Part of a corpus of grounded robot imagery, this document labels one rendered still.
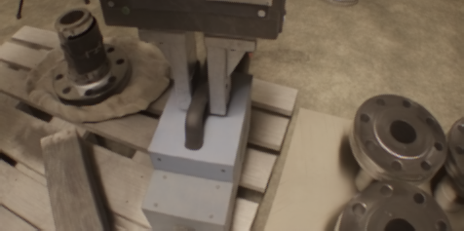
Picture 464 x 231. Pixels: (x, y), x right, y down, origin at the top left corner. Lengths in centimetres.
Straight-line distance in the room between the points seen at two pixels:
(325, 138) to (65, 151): 75
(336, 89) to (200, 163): 82
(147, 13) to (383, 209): 56
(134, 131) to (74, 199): 28
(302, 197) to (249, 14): 66
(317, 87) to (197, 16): 90
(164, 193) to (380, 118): 54
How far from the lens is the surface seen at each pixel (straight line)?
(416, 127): 87
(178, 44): 47
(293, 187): 96
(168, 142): 54
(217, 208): 54
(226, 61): 49
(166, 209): 54
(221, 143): 53
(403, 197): 74
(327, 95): 122
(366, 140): 79
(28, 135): 105
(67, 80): 107
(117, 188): 83
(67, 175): 79
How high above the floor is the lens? 84
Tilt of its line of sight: 47 degrees down
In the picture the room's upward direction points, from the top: straight up
